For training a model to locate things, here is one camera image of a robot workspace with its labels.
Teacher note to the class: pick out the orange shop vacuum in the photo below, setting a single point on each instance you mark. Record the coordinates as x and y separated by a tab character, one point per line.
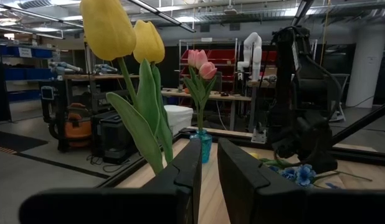
77	127

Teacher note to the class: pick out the pink artificial tulip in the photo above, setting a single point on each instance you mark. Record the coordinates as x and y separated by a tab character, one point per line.
208	71
192	58
202	57

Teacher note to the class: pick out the blue artificial flower spray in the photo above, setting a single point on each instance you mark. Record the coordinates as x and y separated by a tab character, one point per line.
331	185
273	169
304	175

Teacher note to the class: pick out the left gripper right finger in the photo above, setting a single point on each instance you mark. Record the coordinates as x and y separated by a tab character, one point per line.
273	205

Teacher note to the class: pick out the white round pillar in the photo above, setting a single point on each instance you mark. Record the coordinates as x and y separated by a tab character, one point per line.
367	68

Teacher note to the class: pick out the black workbench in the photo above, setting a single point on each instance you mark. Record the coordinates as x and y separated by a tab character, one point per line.
96	76

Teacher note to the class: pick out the blue storage bin shelves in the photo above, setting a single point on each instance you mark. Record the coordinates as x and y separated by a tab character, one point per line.
24	74

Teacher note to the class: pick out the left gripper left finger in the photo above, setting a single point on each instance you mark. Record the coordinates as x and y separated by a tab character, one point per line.
117	205

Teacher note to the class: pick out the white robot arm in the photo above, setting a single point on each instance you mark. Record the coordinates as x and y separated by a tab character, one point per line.
254	49

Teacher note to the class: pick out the small white screen device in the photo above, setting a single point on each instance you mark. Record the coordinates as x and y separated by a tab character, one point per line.
47	92

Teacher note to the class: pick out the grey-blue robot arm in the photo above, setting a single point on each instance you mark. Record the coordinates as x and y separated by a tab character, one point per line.
105	68
66	67

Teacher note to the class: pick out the white container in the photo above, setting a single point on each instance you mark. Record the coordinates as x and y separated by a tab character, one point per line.
178	118

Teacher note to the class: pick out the yellow artificial tulip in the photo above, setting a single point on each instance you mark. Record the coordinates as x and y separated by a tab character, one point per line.
149	43
105	28
254	155

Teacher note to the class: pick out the large black box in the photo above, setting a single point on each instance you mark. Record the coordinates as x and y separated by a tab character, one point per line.
114	137

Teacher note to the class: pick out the teal glass vase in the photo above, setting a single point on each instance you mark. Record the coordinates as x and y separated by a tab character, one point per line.
206	146

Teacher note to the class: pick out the wooden top work table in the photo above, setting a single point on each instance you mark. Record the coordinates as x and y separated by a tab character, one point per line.
230	97

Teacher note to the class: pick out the red storage bin rack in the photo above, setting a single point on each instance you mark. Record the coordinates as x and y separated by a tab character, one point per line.
223	57

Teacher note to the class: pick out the white mounting bracket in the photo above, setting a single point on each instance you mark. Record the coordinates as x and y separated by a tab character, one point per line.
259	137

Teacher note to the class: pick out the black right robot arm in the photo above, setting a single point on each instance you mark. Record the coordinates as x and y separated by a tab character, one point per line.
292	68

